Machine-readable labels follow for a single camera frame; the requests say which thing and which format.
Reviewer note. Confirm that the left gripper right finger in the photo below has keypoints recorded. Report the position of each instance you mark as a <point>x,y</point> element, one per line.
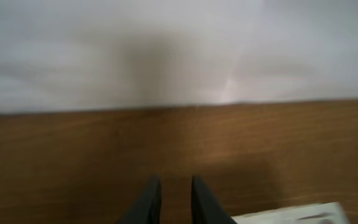
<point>205,207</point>

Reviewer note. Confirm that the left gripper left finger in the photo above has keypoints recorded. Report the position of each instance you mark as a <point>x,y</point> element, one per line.
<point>148,205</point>

